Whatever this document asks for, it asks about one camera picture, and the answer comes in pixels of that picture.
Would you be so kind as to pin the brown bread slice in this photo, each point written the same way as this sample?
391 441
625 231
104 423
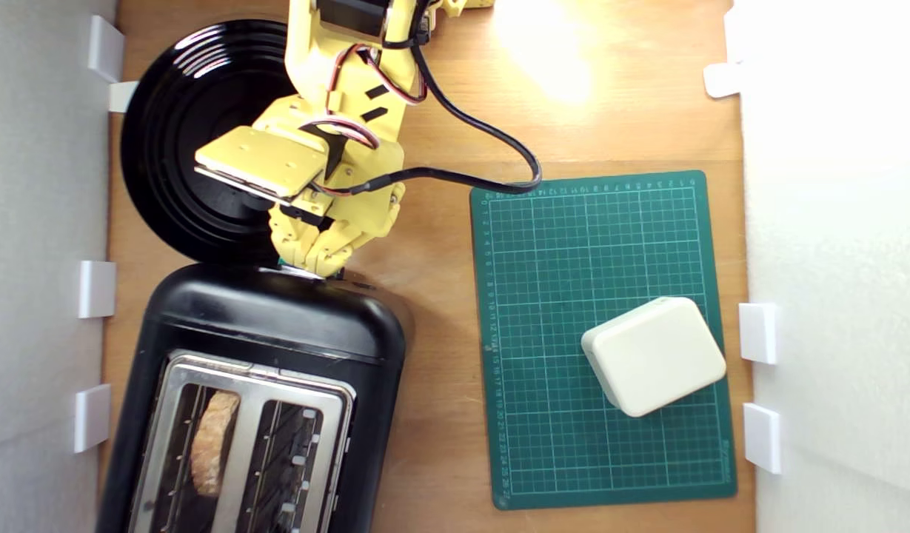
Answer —
212 444

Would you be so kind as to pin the white rounded block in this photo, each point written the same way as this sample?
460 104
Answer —
654 355

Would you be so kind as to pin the black two-slot toaster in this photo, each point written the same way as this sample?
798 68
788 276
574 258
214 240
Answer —
277 326

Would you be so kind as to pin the white wall clip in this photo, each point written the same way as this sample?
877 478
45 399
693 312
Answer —
762 438
721 80
97 289
121 96
758 333
105 48
92 418

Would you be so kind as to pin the yellow wrist camera mount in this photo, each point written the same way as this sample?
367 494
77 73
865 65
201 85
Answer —
262 159

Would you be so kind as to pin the black round plate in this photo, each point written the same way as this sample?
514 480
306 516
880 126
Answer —
173 148

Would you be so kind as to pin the green cutting mat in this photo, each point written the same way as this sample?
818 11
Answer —
573 259

